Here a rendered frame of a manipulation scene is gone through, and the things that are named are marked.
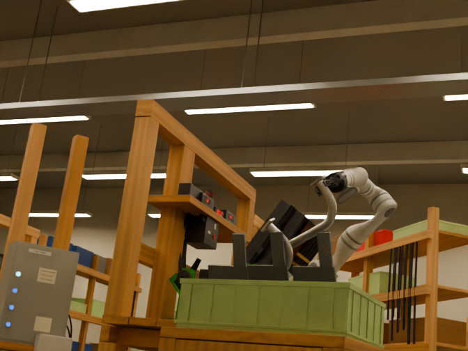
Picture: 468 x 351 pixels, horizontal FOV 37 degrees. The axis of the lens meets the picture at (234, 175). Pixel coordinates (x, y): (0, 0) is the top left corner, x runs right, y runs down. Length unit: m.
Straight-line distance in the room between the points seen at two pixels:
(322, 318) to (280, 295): 0.16
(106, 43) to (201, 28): 1.23
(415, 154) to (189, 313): 8.84
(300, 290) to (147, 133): 1.46
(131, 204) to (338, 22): 4.59
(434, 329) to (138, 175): 3.31
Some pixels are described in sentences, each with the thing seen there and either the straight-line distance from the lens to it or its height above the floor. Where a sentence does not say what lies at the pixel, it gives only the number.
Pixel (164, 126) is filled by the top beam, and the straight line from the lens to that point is 3.62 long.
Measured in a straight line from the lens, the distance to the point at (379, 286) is 6.81.
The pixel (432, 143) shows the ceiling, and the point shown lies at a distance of 11.11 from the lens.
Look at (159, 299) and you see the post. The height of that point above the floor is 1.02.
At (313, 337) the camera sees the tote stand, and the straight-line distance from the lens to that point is 2.19.
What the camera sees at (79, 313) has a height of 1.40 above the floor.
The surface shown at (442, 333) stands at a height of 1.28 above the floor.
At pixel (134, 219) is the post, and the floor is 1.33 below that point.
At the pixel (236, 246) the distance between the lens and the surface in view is 2.51.
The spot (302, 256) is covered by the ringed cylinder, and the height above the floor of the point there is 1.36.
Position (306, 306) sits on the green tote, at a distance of 2.27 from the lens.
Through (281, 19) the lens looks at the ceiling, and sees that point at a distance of 7.78.
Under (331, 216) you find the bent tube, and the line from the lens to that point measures 2.45.
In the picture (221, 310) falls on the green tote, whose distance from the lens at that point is 2.40.
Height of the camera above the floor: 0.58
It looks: 17 degrees up
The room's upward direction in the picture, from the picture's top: 6 degrees clockwise
